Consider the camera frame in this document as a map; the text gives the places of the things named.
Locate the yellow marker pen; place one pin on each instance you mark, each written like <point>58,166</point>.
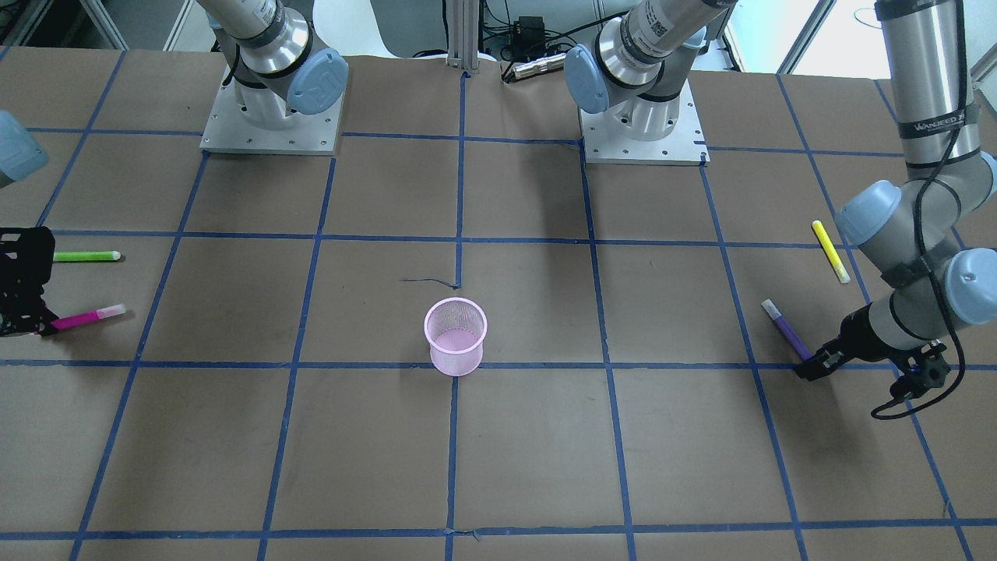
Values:
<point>831,253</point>

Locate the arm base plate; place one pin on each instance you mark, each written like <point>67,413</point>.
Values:
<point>247,121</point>
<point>645,132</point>

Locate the aluminium frame post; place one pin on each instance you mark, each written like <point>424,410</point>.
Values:
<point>462,34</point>

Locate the pink mesh cup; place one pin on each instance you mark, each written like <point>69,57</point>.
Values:
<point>455,329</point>

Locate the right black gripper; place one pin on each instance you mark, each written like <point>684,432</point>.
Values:
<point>23,300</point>

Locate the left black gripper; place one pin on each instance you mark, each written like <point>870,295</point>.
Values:
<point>857,328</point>

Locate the green marker pen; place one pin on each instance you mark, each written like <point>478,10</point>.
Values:
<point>86,256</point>

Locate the purple marker pen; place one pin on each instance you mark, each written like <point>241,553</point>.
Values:
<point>786,330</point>

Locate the pink marker pen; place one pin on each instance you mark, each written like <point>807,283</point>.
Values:
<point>93,316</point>

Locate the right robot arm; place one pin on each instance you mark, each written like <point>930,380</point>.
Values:
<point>282,95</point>

